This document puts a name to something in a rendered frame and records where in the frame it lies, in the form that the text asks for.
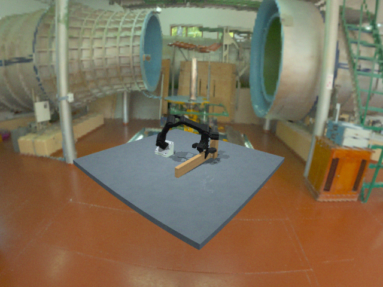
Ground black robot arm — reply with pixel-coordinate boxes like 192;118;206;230
156;115;219;151

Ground wooden board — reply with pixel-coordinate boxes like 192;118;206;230
175;150;211;178

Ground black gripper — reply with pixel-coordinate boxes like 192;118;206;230
192;139;217;159

